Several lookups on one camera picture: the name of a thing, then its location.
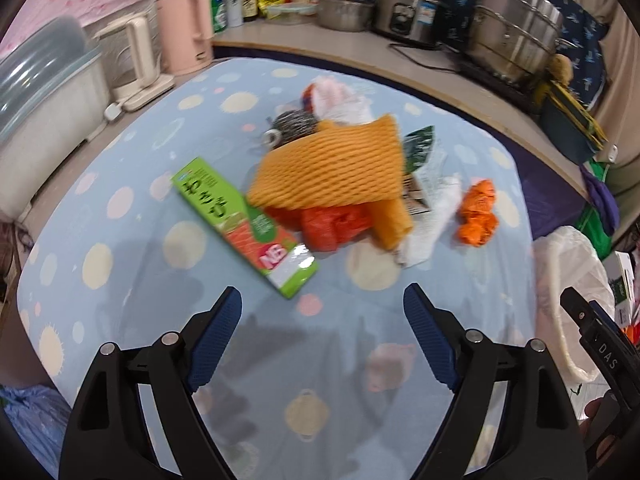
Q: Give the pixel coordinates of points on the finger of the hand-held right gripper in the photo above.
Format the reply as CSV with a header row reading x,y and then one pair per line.
x,y
577,310
602,312

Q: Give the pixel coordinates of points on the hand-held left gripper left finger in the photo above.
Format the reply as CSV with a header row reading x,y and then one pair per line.
x,y
216,345

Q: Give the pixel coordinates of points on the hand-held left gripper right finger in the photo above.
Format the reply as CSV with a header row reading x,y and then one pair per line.
x,y
430,340

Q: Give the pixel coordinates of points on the white plastic bag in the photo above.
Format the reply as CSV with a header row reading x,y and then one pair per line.
x,y
565,270

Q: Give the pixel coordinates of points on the clear plastic wrapper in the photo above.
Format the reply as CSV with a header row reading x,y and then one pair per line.
x,y
432,220

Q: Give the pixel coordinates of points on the green cardboard tube box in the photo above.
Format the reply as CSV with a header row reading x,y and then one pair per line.
x,y
240,220

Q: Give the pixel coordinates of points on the orange plastic piece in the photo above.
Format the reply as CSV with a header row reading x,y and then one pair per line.
x,y
479,212

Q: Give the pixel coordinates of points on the red plastic bag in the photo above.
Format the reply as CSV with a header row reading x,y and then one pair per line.
x,y
330,225

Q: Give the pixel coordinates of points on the orange foam fruit net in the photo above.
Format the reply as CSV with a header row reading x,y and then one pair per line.
x,y
330,165

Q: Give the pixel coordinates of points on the person's right hand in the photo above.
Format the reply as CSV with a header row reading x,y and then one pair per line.
x,y
595,411

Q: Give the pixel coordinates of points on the white green cardboard box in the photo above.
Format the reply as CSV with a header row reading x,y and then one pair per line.
x,y
622,285

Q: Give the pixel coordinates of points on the green plastic bag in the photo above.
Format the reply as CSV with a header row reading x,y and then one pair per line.
x,y
592,225

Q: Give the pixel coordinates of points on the purple cloth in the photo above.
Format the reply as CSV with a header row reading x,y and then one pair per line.
x,y
602,195

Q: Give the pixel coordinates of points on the blue planet print blanket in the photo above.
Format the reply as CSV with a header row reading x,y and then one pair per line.
x,y
165,195

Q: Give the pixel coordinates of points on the dark plastic basin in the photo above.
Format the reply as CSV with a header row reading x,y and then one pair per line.
x,y
562,130

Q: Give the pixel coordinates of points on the yellow green sticks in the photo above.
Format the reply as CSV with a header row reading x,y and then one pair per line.
x,y
580,110

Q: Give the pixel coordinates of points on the blue plastic bag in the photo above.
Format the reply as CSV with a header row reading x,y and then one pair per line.
x,y
27,430

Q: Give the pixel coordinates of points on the steel wool scrubber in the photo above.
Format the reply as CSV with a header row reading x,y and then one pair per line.
x,y
292,127

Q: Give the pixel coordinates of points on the black induction cooker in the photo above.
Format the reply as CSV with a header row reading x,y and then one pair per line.
x,y
495,85

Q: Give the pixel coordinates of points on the yellow sponge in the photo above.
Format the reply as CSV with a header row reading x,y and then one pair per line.
x,y
560,67

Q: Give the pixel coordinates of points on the white power plug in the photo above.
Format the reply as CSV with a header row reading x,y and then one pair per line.
x,y
113,111

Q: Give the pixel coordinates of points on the pink white paper tissue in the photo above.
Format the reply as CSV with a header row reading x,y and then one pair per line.
x,y
340,100

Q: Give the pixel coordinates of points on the orange mesh net bag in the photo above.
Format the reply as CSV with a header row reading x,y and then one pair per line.
x,y
307,97

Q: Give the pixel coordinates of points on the large steel steamer pot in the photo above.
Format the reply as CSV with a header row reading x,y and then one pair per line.
x,y
515,30

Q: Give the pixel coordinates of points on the white dish rack with lid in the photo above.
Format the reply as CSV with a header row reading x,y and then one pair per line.
x,y
45,110

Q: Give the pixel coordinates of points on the white glass electric kettle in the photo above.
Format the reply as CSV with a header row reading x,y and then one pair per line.
x,y
137,55

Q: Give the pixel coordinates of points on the pink electric kettle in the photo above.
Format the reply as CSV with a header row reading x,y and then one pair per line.
x,y
185,30

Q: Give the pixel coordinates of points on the steel rice cooker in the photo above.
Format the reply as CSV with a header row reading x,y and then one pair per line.
x,y
407,10

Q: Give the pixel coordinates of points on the green white bottle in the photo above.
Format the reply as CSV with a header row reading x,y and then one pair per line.
x,y
218,10

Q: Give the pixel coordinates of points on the small steel pot with lid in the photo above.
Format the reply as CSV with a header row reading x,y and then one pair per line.
x,y
345,12

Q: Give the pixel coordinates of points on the clear food container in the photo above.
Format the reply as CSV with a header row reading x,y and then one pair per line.
x,y
292,12

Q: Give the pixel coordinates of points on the yellow snack packet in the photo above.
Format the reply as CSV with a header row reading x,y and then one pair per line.
x,y
272,0

